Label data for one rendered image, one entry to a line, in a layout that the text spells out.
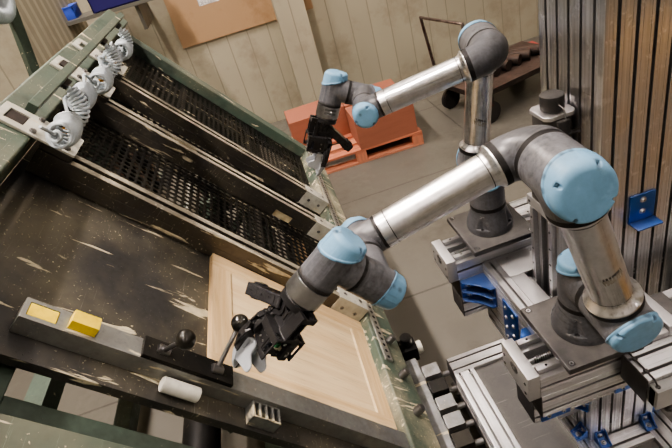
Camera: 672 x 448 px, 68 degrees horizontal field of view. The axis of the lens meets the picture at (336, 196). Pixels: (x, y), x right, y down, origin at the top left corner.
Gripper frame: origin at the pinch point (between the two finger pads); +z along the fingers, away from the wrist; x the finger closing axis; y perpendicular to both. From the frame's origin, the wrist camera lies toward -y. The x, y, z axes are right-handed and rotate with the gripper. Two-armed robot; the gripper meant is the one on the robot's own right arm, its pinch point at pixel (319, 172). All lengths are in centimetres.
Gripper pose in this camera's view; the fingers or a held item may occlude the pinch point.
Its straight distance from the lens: 174.4
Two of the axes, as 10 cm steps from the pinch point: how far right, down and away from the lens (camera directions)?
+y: -9.5, -1.0, -3.0
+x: 2.2, 4.7, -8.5
